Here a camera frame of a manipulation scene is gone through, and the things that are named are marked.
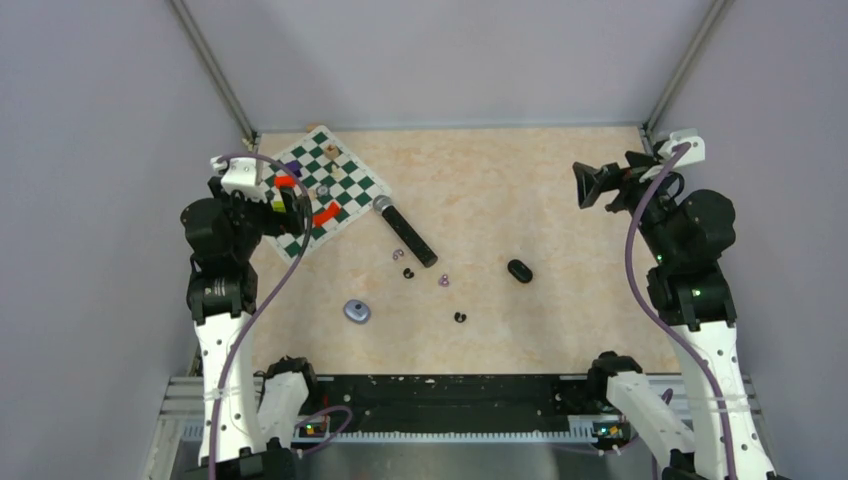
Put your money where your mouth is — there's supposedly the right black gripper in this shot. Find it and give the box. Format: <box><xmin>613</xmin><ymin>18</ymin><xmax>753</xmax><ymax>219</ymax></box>
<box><xmin>573</xmin><ymin>150</ymin><xmax>680</xmax><ymax>265</ymax></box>

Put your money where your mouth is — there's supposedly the red block lower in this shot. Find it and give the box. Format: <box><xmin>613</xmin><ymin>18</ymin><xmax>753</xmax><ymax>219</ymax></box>
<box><xmin>312</xmin><ymin>202</ymin><xmax>341</xmax><ymax>228</ymax></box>

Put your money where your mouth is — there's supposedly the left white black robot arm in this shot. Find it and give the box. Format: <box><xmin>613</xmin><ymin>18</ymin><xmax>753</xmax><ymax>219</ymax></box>
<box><xmin>180</xmin><ymin>177</ymin><xmax>321</xmax><ymax>479</ymax></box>

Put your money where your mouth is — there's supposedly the purple block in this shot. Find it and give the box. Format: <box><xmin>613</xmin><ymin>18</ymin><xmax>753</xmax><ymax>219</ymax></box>
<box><xmin>285</xmin><ymin>160</ymin><xmax>302</xmax><ymax>177</ymax></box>

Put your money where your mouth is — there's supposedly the red block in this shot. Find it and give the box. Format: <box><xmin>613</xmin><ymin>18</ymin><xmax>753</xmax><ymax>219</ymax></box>
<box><xmin>312</xmin><ymin>202</ymin><xmax>341</xmax><ymax>228</ymax></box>
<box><xmin>274</xmin><ymin>175</ymin><xmax>297</xmax><ymax>189</ymax></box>

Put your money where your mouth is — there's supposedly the red block upper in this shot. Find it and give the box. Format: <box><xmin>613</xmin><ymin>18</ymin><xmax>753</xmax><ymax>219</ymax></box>
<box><xmin>274</xmin><ymin>175</ymin><xmax>297</xmax><ymax>189</ymax></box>

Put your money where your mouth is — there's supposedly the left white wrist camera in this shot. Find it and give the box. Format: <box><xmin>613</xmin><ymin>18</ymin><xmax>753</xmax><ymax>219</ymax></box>
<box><xmin>209</xmin><ymin>156</ymin><xmax>266</xmax><ymax>202</ymax></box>

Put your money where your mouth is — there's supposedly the green white chessboard mat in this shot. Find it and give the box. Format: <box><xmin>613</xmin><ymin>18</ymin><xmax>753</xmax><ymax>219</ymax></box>
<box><xmin>258</xmin><ymin>125</ymin><xmax>392</xmax><ymax>264</ymax></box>

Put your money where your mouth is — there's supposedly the wooden cube piece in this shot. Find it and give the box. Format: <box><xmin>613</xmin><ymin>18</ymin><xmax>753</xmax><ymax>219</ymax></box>
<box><xmin>323</xmin><ymin>144</ymin><xmax>340</xmax><ymax>160</ymax></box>

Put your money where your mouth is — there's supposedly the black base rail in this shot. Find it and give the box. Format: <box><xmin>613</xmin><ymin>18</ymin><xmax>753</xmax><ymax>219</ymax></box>
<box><xmin>299</xmin><ymin>374</ymin><xmax>635</xmax><ymax>443</ymax></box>

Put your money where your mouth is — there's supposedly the lavender earbud charging case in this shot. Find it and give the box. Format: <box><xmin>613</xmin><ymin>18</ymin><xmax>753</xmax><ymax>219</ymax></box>
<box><xmin>343</xmin><ymin>299</ymin><xmax>372</xmax><ymax>324</ymax></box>

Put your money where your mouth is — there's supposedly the black earbud charging case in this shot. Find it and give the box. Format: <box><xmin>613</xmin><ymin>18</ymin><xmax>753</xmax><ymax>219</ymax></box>
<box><xmin>507</xmin><ymin>259</ymin><xmax>534</xmax><ymax>284</ymax></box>

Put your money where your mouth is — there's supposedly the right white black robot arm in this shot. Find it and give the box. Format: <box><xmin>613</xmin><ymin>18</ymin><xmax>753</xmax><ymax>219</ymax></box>
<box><xmin>573</xmin><ymin>152</ymin><xmax>778</xmax><ymax>479</ymax></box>

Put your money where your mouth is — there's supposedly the black silver microphone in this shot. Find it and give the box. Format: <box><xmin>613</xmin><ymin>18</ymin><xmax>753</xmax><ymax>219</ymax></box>
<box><xmin>373</xmin><ymin>195</ymin><xmax>438</xmax><ymax>268</ymax></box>

